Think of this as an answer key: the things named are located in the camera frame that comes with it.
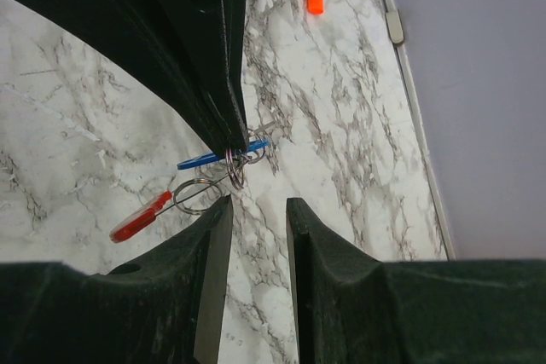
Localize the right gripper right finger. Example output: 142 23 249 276
286 198 545 363

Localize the grey wall cable clip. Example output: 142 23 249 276
385 9 405 46

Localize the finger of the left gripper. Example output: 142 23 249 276
15 0 249 155

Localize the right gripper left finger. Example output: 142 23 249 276
1 196 234 363

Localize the red handled keyring with rings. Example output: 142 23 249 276
109 150 252 243

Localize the blue tagged key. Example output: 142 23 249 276
176 120 276 171

